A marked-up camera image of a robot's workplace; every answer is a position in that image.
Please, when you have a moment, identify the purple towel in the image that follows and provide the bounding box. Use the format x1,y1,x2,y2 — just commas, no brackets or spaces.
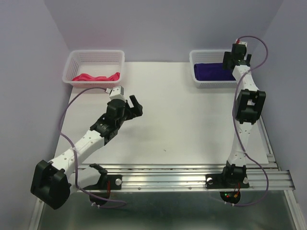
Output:
194,63,235,81

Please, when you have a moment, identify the pink towel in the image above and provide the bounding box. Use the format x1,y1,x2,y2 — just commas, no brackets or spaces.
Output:
72,72,120,81

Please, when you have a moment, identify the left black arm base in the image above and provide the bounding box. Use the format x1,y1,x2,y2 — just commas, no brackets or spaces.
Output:
84,174,122,207

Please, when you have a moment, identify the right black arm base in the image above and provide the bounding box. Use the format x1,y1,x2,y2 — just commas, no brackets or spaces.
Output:
205,173,250,205

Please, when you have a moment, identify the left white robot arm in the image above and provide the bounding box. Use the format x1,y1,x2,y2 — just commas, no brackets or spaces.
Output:
30,95,143,209

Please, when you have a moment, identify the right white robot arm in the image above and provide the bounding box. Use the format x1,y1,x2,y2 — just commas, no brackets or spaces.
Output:
221,40,266,187

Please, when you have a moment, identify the right white plastic basket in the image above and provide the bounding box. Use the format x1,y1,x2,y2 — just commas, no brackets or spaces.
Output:
189,49,253,90

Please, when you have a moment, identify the white plastic basket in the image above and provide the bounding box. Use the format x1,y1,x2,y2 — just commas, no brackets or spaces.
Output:
189,49,253,90
62,50,125,88

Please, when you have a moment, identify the left white plastic basket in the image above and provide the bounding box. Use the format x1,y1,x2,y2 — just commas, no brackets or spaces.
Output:
62,50,125,88

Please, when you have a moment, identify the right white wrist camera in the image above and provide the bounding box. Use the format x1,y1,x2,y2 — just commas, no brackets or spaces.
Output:
236,39,248,47

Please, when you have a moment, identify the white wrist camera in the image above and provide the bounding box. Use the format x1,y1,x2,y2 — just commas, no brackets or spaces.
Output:
236,39,248,47
105,86,125,101

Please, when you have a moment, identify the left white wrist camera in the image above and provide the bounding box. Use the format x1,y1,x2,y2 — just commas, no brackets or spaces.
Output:
105,86,125,101

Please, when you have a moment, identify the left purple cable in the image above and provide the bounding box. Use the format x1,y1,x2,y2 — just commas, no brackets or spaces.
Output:
59,87,127,208

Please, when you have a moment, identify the aluminium mounting rail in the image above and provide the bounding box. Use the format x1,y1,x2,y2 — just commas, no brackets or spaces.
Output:
103,163,295,193

